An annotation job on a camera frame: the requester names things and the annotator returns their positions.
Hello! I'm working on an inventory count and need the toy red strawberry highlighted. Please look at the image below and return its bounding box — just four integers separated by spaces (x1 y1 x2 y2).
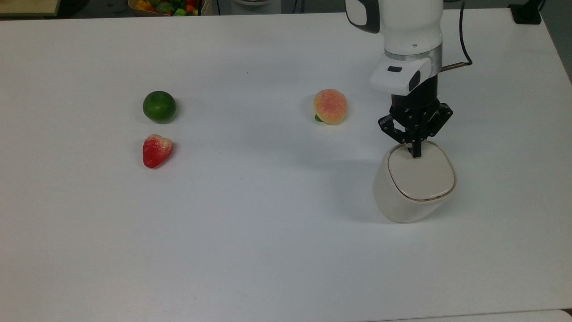
143 134 174 169

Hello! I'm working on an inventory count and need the black clamp base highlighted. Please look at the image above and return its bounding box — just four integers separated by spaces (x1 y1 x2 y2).
509 0 544 25

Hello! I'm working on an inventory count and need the toy peach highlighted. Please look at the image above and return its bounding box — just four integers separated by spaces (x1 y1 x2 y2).
313 89 348 125

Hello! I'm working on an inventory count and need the basket of toy fruit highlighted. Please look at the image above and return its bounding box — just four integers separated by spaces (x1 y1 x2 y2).
128 0 210 17

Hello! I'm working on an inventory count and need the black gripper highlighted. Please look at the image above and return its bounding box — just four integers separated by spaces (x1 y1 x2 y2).
378 76 454 158

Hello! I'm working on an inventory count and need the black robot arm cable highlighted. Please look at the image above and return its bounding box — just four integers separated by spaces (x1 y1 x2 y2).
440 0 473 72

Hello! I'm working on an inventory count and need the wooden board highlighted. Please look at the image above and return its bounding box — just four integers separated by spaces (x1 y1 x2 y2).
0 0 61 17

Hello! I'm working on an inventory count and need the toy green lime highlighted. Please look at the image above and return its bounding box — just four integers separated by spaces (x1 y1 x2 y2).
143 91 177 124

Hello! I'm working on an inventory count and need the cream ceramic cup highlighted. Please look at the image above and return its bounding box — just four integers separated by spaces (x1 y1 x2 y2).
373 140 457 223

